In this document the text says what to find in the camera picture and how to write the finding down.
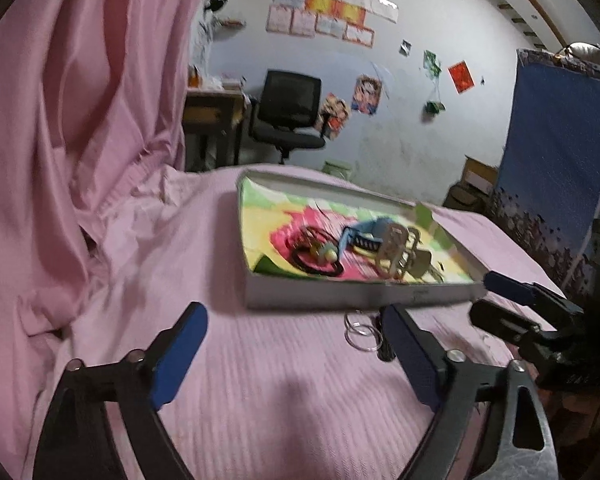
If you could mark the pink bed sheet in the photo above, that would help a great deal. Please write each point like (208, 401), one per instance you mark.
(269, 395)

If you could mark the colourful cartoon towel liner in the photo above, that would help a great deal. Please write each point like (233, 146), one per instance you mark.
(300, 235)

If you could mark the beige hair claw clip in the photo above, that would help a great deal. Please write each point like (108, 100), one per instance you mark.
(399, 254)

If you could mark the blue patterned wardrobe cover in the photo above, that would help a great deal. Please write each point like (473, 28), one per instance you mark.
(547, 196)

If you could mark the small dark wall photo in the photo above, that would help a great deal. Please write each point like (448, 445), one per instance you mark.
(405, 48)

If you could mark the green photo on wall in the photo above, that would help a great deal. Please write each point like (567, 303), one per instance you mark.
(430, 64)

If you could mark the shallow grey cardboard tray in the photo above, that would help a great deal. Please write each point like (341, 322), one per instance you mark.
(273, 292)

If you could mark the green hanging wall holder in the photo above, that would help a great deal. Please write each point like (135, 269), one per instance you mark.
(434, 108)

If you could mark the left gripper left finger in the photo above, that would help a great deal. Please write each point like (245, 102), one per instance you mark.
(76, 440)

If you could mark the red square wall paper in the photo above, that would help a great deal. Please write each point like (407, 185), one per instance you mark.
(461, 77)

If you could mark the black office chair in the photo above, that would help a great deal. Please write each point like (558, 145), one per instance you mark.
(288, 105)

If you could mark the certificates on wall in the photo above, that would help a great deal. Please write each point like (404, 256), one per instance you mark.
(343, 20)

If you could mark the cardboard boxes in corner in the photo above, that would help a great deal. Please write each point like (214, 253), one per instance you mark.
(473, 191)

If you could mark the cartoon family poster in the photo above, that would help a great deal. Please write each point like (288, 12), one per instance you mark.
(332, 116)

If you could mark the green plastic stool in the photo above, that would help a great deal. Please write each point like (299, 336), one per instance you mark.
(338, 169)

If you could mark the silver hoop rings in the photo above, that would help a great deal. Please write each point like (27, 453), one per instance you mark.
(362, 332)

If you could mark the pink curtain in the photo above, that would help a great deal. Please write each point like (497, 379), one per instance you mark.
(91, 97)

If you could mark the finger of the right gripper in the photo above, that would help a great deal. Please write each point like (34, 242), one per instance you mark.
(509, 326)
(535, 296)

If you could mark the anime character poster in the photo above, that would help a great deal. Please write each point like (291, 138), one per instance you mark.
(366, 95)

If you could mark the right hand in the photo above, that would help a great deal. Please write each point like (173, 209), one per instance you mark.
(572, 417)

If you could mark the wooden desk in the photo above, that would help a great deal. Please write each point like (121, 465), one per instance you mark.
(213, 123)

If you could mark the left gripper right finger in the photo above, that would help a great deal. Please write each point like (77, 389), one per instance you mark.
(514, 441)

